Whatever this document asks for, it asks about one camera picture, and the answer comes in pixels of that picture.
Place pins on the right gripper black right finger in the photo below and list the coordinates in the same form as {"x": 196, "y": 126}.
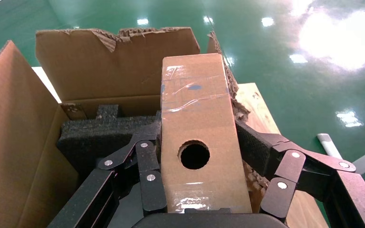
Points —
{"x": 283, "y": 176}

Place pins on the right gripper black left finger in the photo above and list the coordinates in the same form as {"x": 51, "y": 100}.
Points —
{"x": 149, "y": 182}

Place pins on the small taped cardboard box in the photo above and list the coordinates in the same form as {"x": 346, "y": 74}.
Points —
{"x": 198, "y": 122}

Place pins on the big open cardboard box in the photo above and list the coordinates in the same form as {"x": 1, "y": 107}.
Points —
{"x": 18, "y": 141}

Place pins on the black foam block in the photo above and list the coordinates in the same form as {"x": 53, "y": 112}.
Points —
{"x": 100, "y": 135}

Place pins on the plywood board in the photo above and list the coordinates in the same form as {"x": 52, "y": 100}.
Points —
{"x": 258, "y": 107}

